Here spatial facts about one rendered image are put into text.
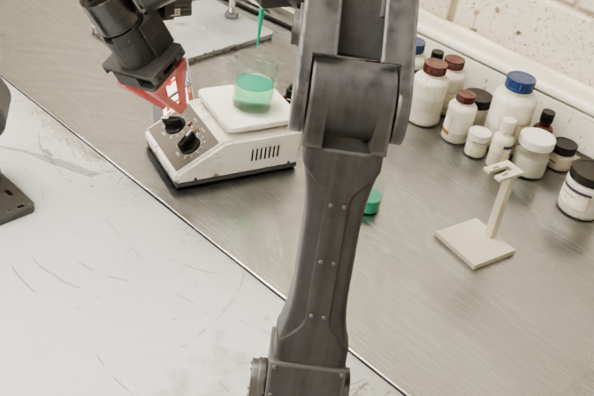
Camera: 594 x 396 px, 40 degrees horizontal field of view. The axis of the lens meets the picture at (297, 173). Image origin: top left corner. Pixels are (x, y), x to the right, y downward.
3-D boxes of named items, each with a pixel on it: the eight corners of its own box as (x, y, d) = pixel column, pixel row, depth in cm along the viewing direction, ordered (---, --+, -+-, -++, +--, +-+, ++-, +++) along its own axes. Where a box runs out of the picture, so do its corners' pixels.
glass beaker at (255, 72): (222, 111, 118) (227, 59, 113) (240, 94, 123) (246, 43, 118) (266, 125, 116) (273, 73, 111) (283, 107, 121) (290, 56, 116)
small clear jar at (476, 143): (470, 144, 136) (476, 123, 134) (489, 155, 134) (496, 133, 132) (458, 151, 134) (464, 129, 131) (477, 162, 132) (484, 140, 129)
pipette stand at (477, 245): (473, 270, 109) (499, 193, 101) (434, 235, 114) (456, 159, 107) (514, 254, 113) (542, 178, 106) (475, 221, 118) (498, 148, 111)
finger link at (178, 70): (173, 87, 115) (142, 37, 108) (209, 96, 110) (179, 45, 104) (144, 121, 112) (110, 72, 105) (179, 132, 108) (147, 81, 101)
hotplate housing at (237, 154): (175, 192, 114) (178, 144, 110) (143, 143, 123) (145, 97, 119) (311, 166, 124) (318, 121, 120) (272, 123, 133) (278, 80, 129)
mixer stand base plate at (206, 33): (154, 72, 142) (154, 67, 141) (88, 30, 153) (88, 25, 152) (275, 36, 161) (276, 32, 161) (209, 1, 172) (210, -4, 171)
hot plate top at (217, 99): (225, 133, 114) (226, 127, 113) (194, 92, 122) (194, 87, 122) (300, 121, 119) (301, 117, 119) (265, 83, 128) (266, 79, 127)
